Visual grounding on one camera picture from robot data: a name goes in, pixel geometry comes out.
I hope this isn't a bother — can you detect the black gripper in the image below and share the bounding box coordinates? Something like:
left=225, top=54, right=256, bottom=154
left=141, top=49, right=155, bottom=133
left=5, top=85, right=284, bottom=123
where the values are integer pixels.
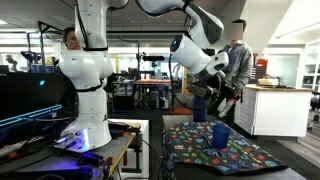
left=188, top=74, right=240, bottom=100

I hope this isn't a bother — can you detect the white red-capped marker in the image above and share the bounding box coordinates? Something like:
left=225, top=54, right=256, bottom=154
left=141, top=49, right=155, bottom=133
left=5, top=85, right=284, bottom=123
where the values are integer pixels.
left=218, top=98, right=238, bottom=118

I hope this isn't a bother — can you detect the person behind robot arm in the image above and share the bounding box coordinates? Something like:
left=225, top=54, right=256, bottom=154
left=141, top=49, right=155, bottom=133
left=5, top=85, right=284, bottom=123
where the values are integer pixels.
left=54, top=26, right=84, bottom=73

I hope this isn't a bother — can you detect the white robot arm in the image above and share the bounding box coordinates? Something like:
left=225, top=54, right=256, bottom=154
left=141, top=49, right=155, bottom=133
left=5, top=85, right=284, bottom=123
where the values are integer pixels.
left=55, top=0, right=229, bottom=153

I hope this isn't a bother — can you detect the blue plastic cup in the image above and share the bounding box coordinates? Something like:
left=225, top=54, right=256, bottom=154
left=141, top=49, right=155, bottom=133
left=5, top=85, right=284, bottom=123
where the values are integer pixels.
left=212, top=125, right=231, bottom=149

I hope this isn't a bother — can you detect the navy blue water bottle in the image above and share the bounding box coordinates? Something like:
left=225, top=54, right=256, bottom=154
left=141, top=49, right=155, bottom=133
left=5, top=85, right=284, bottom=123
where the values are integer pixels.
left=193, top=96, right=207, bottom=122

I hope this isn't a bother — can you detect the person in grey hoodie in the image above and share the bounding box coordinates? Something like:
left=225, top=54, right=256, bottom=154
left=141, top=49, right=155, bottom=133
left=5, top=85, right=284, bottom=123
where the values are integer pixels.
left=216, top=18, right=255, bottom=128

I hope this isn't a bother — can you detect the white drawer cabinet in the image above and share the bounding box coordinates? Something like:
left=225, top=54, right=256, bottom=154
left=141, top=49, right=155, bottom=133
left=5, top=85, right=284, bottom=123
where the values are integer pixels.
left=235, top=85, right=312, bottom=137

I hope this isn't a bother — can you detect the patterned space-print cloth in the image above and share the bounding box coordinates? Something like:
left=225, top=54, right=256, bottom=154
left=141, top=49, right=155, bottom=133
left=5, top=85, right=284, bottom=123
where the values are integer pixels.
left=165, top=122, right=287, bottom=175

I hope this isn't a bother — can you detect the orange-topped workbench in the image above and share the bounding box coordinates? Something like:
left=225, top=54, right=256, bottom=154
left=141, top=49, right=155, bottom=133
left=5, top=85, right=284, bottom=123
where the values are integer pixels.
left=133, top=79, right=171, bottom=110

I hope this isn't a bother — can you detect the black monitor with teal lines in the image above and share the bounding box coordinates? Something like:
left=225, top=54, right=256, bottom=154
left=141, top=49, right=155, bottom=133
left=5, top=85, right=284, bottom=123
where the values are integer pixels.
left=0, top=72, right=67, bottom=127

